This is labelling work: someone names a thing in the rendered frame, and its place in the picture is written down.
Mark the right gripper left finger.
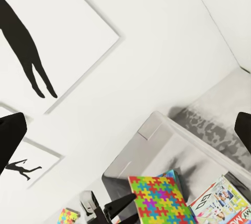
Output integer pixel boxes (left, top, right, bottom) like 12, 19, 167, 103
0, 112, 27, 175

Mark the board game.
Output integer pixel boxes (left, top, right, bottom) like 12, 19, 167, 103
158, 170, 182, 194
187, 175, 251, 224

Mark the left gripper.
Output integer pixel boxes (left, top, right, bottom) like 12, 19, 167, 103
87, 193, 139, 224

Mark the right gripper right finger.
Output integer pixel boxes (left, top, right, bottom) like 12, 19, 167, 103
234, 112, 251, 154

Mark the jigsaw puzzle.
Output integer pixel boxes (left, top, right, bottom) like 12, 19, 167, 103
128, 176, 196, 224
57, 209, 79, 224

